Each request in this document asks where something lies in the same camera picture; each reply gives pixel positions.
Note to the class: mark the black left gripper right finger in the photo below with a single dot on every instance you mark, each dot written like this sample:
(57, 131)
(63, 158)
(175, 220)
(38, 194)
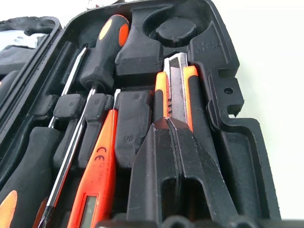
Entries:
(199, 175)

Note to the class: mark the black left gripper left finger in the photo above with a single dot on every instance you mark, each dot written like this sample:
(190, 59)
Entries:
(152, 171)

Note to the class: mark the orange voltage tester pen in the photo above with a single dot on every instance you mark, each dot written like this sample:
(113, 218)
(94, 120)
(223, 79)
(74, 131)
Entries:
(99, 166)

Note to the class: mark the black orange utility knife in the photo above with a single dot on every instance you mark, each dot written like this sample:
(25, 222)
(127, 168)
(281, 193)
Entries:
(177, 95)

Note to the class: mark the black orange screwdriver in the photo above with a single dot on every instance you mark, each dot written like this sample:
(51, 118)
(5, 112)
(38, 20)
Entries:
(104, 54)
(26, 171)

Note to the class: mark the black plastic tool case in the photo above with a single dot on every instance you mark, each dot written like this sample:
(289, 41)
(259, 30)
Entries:
(240, 152)

